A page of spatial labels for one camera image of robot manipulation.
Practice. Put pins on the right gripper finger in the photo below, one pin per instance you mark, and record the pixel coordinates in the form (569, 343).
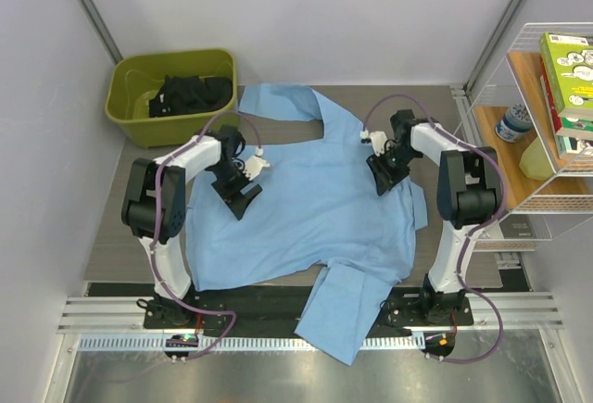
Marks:
(374, 165)
(387, 181)

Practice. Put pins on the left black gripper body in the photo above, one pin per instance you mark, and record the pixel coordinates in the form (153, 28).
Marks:
(230, 180)

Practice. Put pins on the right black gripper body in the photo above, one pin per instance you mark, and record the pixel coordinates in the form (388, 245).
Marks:
(394, 161)

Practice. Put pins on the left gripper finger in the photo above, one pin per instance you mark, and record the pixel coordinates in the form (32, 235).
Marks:
(253, 192)
(238, 205)

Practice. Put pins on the light blue long sleeve shirt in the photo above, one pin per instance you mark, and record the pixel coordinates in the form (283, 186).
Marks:
(318, 205)

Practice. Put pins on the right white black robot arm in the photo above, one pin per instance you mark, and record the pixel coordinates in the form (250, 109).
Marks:
(469, 196)

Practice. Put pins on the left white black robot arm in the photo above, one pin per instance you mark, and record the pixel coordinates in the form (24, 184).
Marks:
(154, 208)

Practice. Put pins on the teal book stack bottom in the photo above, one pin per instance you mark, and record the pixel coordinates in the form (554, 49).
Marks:
(572, 136)

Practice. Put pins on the black clothes in bin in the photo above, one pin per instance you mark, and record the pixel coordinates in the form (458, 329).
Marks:
(190, 95)

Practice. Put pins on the olive green plastic bin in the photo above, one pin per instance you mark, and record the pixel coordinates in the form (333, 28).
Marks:
(135, 81)

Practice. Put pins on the blue white ceramic cup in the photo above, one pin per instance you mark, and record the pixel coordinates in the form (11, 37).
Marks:
(515, 124)

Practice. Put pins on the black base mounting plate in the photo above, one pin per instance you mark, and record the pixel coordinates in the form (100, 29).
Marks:
(265, 311)

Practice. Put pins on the pale yellow green object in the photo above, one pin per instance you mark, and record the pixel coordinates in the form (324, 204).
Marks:
(534, 162)

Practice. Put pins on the red book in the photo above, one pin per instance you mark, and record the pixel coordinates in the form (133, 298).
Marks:
(554, 118)

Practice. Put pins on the green book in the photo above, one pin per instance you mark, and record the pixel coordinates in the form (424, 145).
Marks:
(568, 64)

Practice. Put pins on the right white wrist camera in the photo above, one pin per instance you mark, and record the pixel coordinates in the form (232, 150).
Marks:
(378, 141)

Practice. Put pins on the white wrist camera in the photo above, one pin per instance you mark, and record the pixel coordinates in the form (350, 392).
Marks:
(378, 141)
(255, 164)

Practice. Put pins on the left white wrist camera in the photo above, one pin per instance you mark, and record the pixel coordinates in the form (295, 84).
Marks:
(255, 164)

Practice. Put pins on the white wire shelf rack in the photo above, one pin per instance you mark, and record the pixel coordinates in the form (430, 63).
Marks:
(549, 187)

